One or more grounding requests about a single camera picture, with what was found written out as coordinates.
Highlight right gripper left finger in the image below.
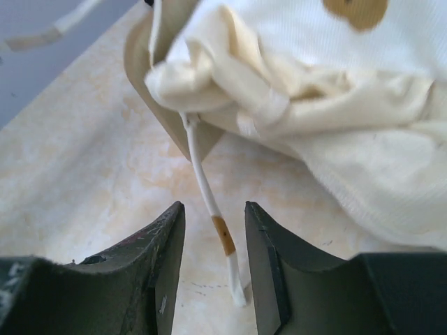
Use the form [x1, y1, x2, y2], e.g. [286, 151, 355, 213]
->
[1, 202, 185, 335]

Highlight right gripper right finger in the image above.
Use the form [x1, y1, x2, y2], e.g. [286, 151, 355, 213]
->
[245, 202, 446, 334]

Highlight bear print white cushion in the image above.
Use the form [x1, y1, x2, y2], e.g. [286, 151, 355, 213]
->
[0, 0, 447, 308]

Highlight wooden pet bed frame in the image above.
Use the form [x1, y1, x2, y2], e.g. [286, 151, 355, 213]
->
[124, 0, 226, 163]

